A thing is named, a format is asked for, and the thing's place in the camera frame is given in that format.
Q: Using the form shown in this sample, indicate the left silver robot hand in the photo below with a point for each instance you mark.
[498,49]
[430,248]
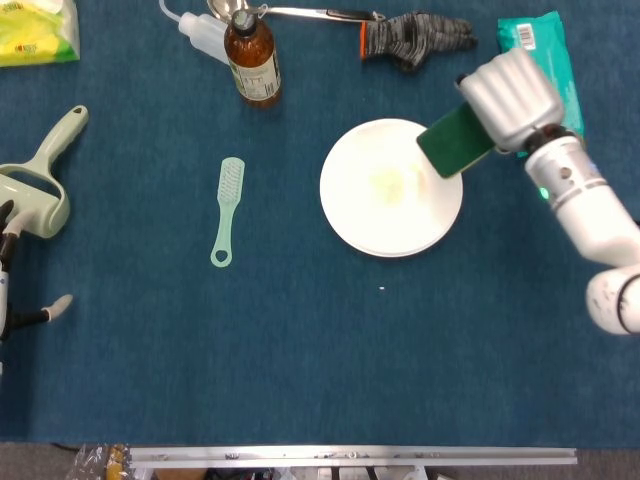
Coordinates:
[5,300]

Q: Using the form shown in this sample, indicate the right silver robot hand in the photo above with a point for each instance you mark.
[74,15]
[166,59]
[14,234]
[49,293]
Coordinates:
[515,97]

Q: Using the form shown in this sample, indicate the green yellow sponge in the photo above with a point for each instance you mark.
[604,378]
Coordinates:
[455,140]

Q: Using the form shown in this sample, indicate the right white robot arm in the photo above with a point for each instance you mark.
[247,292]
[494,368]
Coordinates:
[585,210]

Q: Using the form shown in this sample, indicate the white round plate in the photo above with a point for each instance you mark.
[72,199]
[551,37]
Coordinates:
[360,220]

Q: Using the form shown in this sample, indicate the green wet wipes pack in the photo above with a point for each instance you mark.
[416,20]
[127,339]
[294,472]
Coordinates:
[545,32]

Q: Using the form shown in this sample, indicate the grey knit work glove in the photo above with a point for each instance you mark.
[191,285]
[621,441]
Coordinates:
[400,37]

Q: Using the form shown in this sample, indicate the sage green lint roller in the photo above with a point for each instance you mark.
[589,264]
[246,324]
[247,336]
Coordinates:
[55,145]

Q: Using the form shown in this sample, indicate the clear plastic bag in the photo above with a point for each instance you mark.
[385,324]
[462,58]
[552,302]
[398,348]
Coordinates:
[95,462]

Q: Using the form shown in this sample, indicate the light green plastic brush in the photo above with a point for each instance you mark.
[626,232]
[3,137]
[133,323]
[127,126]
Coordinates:
[231,175]

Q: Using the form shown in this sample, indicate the amber bottle with black cap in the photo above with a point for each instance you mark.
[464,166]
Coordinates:
[252,55]

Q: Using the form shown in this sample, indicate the yellow tissue pack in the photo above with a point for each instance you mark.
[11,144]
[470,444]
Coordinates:
[35,35]

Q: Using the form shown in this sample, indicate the teal table mat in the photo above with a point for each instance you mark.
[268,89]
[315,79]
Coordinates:
[300,350]

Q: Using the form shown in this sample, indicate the white plastic squeeze bottle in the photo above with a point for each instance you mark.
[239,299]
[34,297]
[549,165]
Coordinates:
[205,31]

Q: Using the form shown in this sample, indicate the aluminium profile rail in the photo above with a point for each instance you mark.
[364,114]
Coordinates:
[350,455]

